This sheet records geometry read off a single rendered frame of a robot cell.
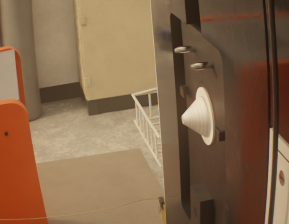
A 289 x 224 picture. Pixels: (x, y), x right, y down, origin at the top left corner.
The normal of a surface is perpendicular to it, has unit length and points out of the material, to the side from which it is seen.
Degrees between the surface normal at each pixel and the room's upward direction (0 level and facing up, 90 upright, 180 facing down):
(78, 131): 0
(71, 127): 0
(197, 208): 90
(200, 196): 0
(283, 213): 90
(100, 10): 90
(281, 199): 90
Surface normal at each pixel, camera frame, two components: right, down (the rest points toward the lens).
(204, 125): -0.44, 0.44
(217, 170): -0.97, 0.15
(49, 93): 0.22, 0.35
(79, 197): -0.07, -0.93
